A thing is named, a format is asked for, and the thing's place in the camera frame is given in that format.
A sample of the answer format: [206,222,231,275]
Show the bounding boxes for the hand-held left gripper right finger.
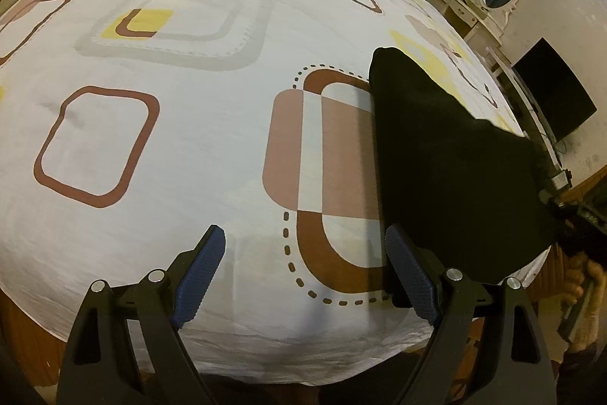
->
[384,224,558,405]

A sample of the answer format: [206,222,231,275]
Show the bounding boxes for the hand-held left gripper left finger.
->
[56,225,227,405]

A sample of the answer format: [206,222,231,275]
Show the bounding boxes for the black pants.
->
[369,47,558,308]

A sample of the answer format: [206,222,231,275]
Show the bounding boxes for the person's right hand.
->
[558,252,607,353]

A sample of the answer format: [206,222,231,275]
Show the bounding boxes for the white television stand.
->
[488,48,576,193]

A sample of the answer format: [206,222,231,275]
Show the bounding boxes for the patterned white bed sheet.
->
[0,0,557,388]

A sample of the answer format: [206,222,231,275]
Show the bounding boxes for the black television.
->
[512,37,598,143]

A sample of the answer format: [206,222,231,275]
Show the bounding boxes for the white dressing table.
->
[434,0,517,57]

